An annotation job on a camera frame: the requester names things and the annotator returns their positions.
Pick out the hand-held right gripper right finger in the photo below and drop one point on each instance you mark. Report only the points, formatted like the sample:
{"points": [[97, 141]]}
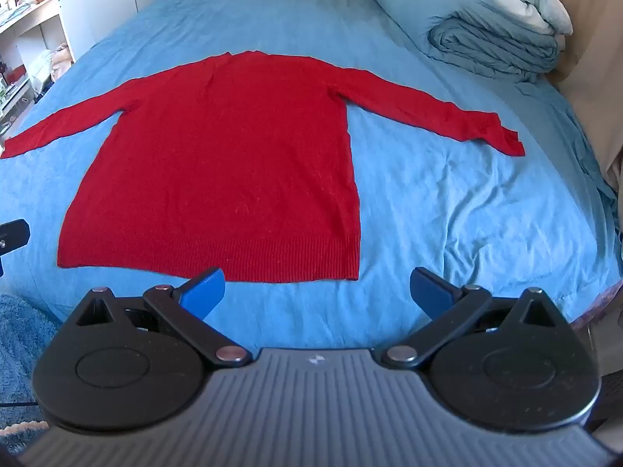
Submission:
{"points": [[430, 292]]}

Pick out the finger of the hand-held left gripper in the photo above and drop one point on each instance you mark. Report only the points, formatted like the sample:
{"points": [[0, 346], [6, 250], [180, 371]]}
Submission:
{"points": [[12, 236]]}

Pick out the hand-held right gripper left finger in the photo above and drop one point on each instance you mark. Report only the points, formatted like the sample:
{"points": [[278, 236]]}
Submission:
{"points": [[204, 292]]}

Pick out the blue fuzzy rug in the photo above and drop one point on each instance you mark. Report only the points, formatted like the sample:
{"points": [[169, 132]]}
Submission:
{"points": [[19, 345]]}

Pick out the white shelf unit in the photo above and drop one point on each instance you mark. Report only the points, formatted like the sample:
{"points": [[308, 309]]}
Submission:
{"points": [[34, 24]]}

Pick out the red sweater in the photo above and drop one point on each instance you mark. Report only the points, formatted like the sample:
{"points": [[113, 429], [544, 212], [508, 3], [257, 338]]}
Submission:
{"points": [[219, 170]]}

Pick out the pale cloth pile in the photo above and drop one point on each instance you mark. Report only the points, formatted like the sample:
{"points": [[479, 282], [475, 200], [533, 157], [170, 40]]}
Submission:
{"points": [[51, 63]]}

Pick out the blue folded duvet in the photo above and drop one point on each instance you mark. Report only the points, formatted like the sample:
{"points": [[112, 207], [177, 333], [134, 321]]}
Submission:
{"points": [[467, 34]]}

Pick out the blue bed blanket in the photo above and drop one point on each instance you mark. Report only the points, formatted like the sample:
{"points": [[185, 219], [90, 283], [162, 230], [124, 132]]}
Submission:
{"points": [[462, 214]]}

